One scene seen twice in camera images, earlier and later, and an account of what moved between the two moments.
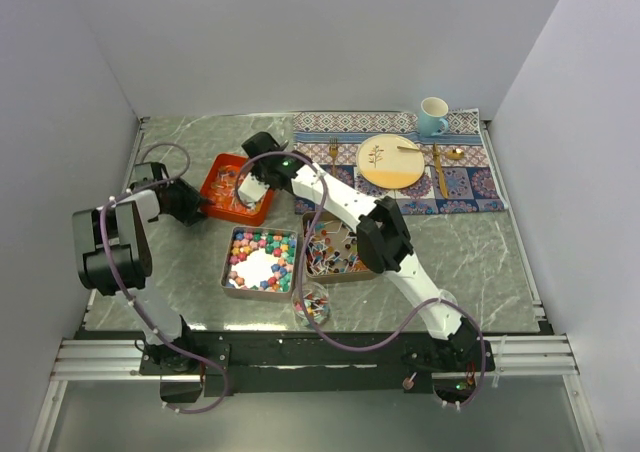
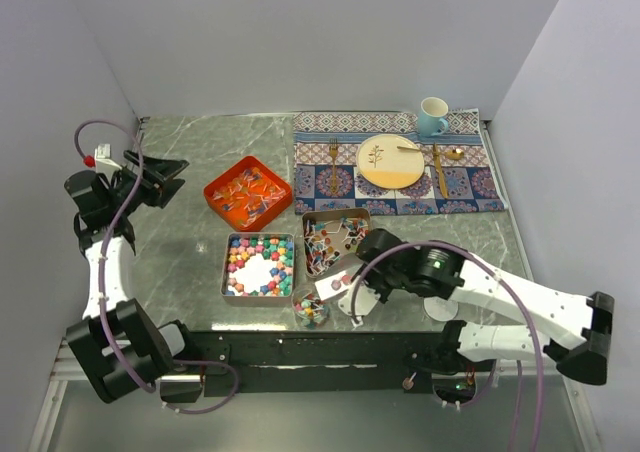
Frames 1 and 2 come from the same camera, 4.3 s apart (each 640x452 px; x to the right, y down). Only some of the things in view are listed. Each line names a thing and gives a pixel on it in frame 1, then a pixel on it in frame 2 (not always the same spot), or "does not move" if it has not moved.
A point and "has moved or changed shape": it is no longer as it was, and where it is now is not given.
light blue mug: [430, 119] does not move
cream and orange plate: [382, 164] does not move
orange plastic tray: [219, 183] has moved or changed shape
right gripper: [254, 172] -> [382, 290]
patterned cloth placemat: [459, 172] does not move
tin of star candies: [261, 262] has moved or changed shape
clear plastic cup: [317, 302] does not move
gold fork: [333, 149] does not move
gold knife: [442, 175] does not move
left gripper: [189, 215] -> [159, 194]
